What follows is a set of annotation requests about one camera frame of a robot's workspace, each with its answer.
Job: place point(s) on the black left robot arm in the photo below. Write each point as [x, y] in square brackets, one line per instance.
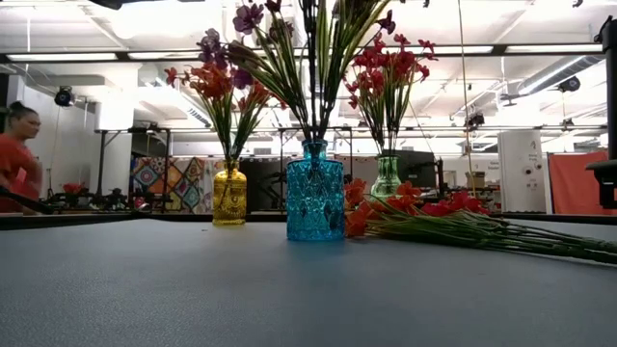
[108, 4]

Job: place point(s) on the blue glass vase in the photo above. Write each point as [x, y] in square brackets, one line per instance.
[315, 202]

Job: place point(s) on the green glass vase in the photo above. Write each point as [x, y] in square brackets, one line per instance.
[385, 178]

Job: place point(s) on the yellow glass vase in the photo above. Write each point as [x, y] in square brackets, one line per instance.
[230, 202]

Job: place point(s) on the large black monitor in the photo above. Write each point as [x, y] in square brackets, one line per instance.
[417, 168]

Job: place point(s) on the colourful patterned quilt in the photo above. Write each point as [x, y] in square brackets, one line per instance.
[178, 185]

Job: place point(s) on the cardboard box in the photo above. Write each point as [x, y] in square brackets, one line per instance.
[476, 180]

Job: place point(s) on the blue-grey table mat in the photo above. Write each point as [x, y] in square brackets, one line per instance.
[193, 299]

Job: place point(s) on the white hanging box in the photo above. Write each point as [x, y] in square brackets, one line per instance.
[115, 115]

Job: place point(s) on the white cabinet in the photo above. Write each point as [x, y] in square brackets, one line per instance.
[523, 159]

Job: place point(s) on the small red object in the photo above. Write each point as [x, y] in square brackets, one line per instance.
[73, 188]

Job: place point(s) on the orange partition panel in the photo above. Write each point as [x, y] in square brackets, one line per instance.
[573, 185]

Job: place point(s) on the long ceiling light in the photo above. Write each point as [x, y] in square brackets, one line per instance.
[62, 57]
[554, 48]

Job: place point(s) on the black slanted bar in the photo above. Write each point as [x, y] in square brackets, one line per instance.
[29, 205]

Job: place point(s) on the person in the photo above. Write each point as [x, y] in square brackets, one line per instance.
[17, 159]

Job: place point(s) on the silver ventilation duct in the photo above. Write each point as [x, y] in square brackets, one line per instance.
[544, 79]

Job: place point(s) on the black frame post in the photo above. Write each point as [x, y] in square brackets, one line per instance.
[611, 96]

